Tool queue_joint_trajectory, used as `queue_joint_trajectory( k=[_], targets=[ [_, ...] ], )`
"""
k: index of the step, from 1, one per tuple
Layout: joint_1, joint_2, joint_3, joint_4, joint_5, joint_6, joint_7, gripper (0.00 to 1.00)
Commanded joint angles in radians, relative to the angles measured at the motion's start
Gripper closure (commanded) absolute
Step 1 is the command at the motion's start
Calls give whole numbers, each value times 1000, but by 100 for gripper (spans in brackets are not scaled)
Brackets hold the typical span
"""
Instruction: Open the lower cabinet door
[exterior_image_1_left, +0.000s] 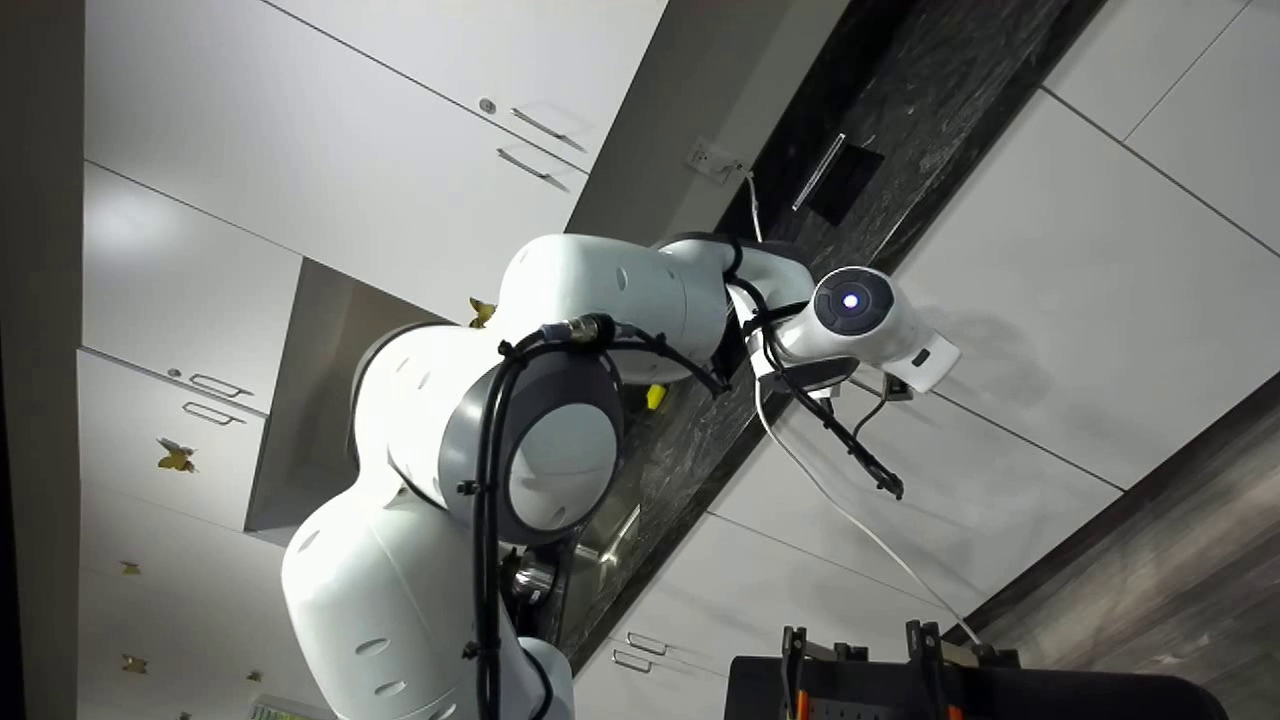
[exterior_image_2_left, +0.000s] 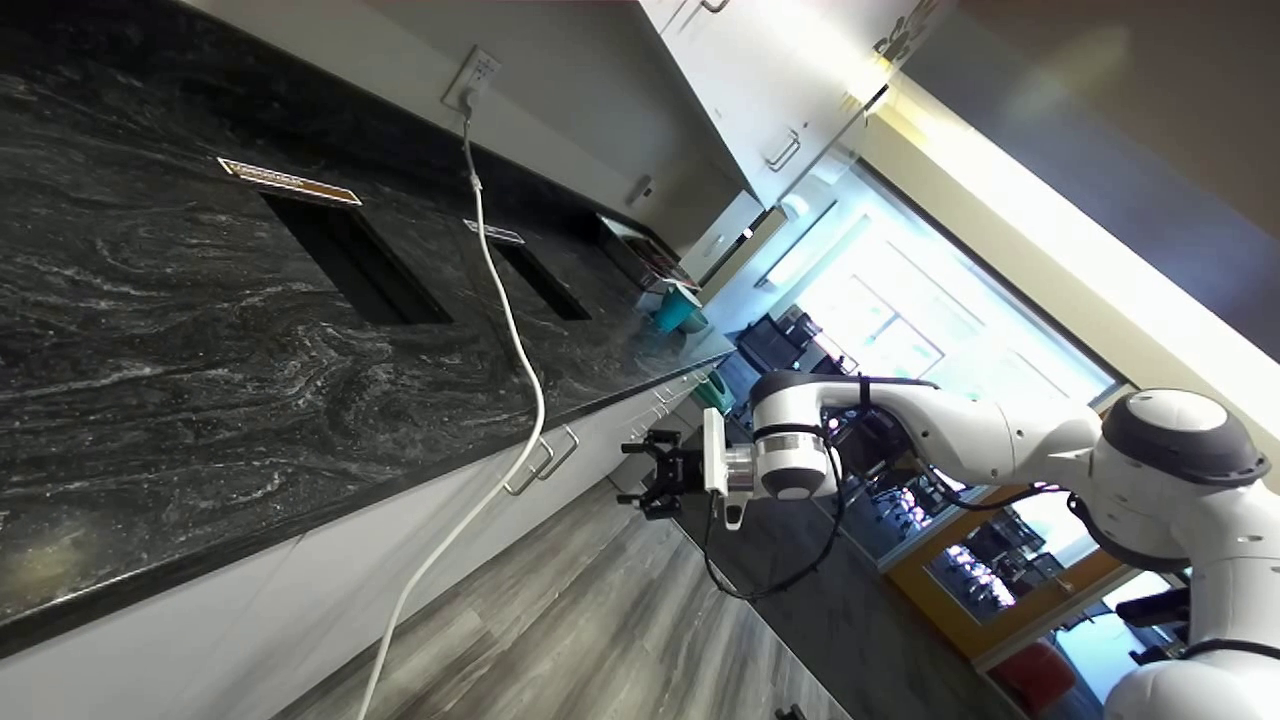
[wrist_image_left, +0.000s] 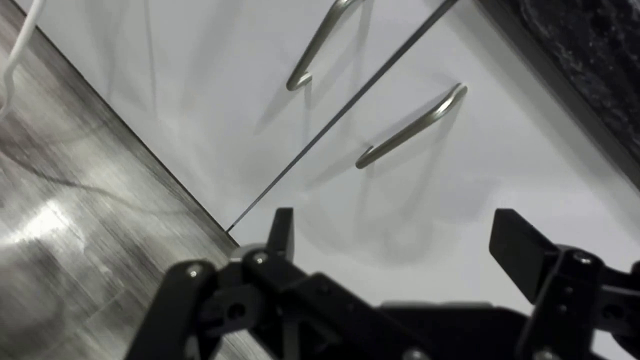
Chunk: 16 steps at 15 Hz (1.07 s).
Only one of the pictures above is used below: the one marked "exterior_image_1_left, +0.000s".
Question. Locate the black clamp on cart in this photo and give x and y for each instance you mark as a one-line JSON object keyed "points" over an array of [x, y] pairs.
{"points": [[933, 680], [799, 680]]}

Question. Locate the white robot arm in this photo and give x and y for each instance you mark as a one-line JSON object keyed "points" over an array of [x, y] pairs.
{"points": [[400, 600]]}

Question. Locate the small faint butterfly decal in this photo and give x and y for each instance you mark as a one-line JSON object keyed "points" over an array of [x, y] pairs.
{"points": [[135, 661]]}

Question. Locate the golden butterfly decal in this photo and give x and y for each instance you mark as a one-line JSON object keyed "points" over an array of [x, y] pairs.
{"points": [[179, 459]]}

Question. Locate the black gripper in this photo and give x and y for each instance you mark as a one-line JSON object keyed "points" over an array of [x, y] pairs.
{"points": [[808, 380]]}

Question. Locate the white wall cabinet door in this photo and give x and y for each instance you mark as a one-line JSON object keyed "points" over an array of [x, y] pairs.
{"points": [[172, 281], [266, 145], [187, 613], [441, 43], [113, 426]]}

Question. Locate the black wall socket plate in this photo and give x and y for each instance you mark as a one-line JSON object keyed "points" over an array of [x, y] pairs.
{"points": [[847, 181]]}

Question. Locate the round cabinet lock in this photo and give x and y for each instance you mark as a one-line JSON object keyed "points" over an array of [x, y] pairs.
{"points": [[485, 104]]}

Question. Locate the white drawer front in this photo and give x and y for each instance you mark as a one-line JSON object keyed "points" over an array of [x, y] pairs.
{"points": [[987, 523]]}

